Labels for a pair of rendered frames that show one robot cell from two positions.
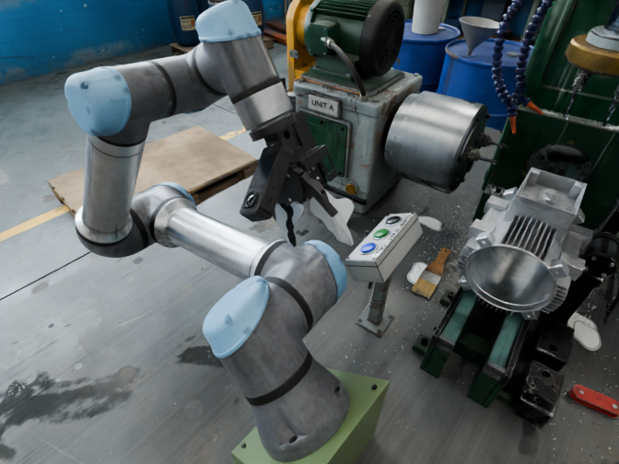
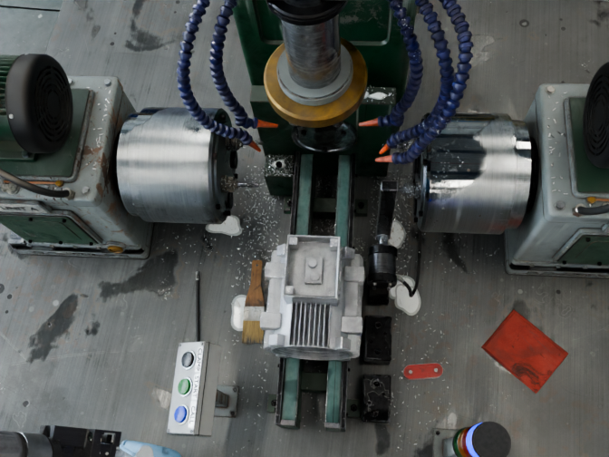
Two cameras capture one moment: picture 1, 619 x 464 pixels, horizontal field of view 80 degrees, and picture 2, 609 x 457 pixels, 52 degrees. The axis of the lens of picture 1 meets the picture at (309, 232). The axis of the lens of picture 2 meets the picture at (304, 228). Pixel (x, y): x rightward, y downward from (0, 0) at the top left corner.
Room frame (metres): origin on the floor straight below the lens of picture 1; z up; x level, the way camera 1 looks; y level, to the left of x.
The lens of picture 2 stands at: (0.24, -0.32, 2.26)
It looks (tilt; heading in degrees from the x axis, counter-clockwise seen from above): 69 degrees down; 337
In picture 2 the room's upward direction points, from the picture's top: 11 degrees counter-clockwise
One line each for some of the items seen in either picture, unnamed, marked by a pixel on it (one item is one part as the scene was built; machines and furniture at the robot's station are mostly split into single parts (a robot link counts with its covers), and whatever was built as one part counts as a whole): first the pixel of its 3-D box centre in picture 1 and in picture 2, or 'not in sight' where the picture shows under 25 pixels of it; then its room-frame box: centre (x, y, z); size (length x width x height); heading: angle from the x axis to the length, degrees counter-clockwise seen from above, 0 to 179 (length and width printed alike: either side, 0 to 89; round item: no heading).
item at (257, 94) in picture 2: (554, 173); (326, 121); (0.89, -0.70, 0.97); 0.30 x 0.11 x 0.34; 53
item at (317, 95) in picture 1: (348, 131); (63, 172); (1.12, -0.13, 0.99); 0.35 x 0.31 x 0.37; 53
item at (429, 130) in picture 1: (419, 137); (159, 165); (0.98, -0.32, 1.04); 0.37 x 0.25 x 0.25; 53
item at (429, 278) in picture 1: (434, 271); (255, 301); (0.67, -0.34, 0.80); 0.21 x 0.05 x 0.01; 145
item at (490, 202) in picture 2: not in sight; (479, 173); (0.57, -0.87, 1.04); 0.41 x 0.25 x 0.25; 53
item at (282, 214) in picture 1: (293, 217); not in sight; (0.48, 0.03, 1.15); 0.06 x 0.03 x 0.09; 143
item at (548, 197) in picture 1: (543, 203); (313, 271); (0.57, -0.46, 1.11); 0.12 x 0.11 x 0.07; 143
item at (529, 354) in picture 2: not in sight; (525, 350); (0.23, -0.79, 0.80); 0.15 x 0.12 x 0.01; 13
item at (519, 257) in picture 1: (519, 249); (314, 304); (0.54, -0.43, 1.01); 0.20 x 0.19 x 0.19; 143
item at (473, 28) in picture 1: (474, 43); not in sight; (2.38, -0.99, 0.93); 0.25 x 0.24 x 0.25; 138
